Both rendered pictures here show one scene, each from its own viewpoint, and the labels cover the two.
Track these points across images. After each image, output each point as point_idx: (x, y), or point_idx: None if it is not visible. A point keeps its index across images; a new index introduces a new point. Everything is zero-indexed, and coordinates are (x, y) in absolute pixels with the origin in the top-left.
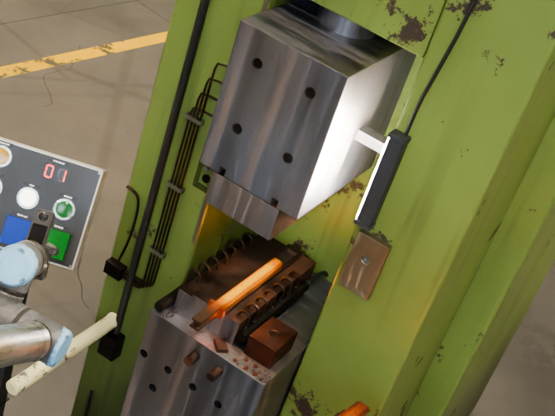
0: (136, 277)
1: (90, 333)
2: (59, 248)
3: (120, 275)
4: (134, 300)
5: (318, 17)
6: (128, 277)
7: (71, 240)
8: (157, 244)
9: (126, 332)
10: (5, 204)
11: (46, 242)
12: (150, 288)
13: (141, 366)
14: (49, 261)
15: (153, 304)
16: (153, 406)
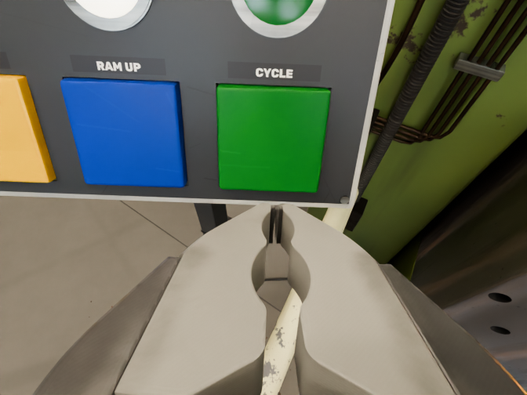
0: (406, 127)
1: (335, 227)
2: (482, 349)
3: (371, 129)
4: (389, 160)
5: None
6: (389, 131)
7: (334, 114)
8: (490, 48)
9: (370, 196)
10: (30, 35)
11: (274, 209)
12: (432, 139)
13: (482, 307)
14: (273, 201)
15: (433, 162)
16: (488, 342)
